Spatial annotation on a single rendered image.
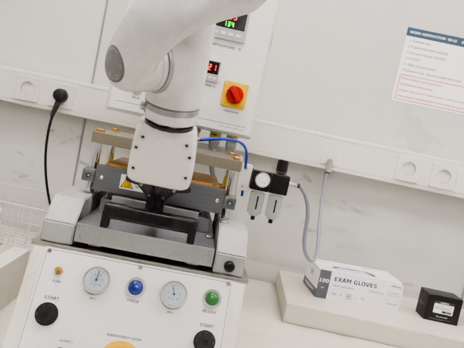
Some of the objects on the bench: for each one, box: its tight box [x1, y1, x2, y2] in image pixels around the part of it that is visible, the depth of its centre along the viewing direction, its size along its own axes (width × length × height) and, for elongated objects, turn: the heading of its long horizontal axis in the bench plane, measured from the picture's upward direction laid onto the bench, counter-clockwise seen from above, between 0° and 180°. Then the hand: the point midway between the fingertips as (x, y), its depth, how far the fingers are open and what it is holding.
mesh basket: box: [0, 182, 55, 260], centre depth 130 cm, size 22×26×13 cm
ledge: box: [276, 269, 464, 348], centre depth 128 cm, size 30×84×4 cm, turn 20°
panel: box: [15, 246, 233, 348], centre depth 74 cm, size 2×30×19 cm, turn 25°
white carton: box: [303, 257, 403, 311], centre depth 131 cm, size 12×23×7 cm, turn 28°
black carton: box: [416, 287, 463, 326], centre depth 127 cm, size 6×9×7 cm
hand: (155, 206), depth 82 cm, fingers closed, pressing on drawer
